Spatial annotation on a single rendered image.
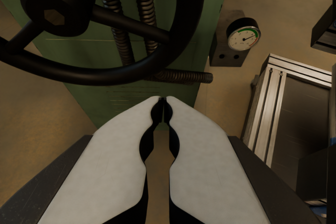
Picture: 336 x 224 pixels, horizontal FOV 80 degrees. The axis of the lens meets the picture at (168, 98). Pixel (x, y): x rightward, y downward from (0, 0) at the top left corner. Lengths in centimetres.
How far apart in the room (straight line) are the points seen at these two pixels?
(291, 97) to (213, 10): 65
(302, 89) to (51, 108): 120
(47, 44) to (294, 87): 94
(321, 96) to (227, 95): 41
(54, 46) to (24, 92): 78
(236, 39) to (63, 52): 42
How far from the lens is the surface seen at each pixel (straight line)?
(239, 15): 56
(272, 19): 171
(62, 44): 57
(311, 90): 108
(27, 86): 135
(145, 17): 31
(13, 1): 54
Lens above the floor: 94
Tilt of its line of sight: 60 degrees down
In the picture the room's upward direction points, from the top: 2 degrees clockwise
